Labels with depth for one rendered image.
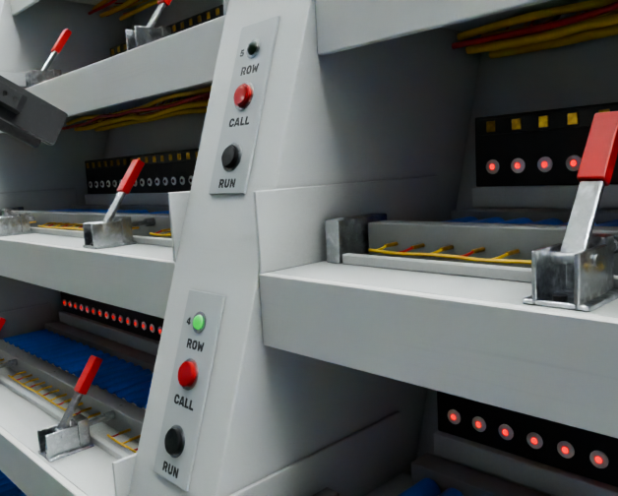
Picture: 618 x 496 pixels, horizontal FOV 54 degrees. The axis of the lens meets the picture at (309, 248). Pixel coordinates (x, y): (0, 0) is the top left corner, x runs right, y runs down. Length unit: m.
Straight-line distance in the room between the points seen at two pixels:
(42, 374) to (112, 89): 0.34
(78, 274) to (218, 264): 0.23
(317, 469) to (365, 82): 0.27
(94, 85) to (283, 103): 0.32
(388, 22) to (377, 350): 0.19
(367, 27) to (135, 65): 0.28
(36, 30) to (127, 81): 0.48
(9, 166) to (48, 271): 0.39
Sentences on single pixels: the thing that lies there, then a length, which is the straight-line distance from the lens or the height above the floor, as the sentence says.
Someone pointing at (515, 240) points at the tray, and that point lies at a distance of 0.35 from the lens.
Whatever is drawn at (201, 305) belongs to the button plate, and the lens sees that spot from 0.41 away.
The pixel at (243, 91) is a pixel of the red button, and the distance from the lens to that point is 0.43.
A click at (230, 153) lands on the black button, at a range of 0.42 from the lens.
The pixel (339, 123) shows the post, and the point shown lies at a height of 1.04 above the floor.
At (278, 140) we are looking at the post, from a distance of 0.39.
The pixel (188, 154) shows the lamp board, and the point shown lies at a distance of 0.78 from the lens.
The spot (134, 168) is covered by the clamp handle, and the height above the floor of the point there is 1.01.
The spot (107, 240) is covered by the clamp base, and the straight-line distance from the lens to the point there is 0.59.
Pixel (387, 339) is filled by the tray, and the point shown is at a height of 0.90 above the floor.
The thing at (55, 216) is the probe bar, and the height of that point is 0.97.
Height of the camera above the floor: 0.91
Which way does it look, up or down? 6 degrees up
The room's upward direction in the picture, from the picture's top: 10 degrees clockwise
